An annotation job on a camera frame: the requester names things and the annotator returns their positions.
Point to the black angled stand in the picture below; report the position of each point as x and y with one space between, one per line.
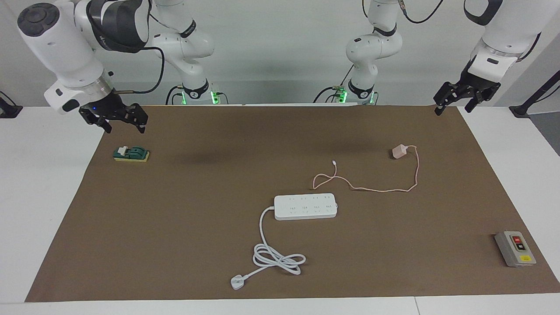
525 107

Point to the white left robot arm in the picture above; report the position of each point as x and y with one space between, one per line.
507 26

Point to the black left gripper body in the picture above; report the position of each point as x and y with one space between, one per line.
468 87

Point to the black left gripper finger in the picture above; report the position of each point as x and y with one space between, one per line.
439 108
471 105

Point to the grey push-button switch box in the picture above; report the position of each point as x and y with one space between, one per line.
516 249

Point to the green knife switch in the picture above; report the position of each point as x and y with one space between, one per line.
133 153

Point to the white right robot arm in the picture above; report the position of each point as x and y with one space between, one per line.
61 48

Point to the pink charger adapter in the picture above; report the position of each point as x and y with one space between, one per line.
398 152

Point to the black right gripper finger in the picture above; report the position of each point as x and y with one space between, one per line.
141 117
106 126

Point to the black stand foot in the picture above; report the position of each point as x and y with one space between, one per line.
8 110

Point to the white power strip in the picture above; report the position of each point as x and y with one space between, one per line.
302 209

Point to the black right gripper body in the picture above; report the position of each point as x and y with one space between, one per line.
109 109

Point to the brown table mat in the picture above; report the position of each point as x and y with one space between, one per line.
175 218

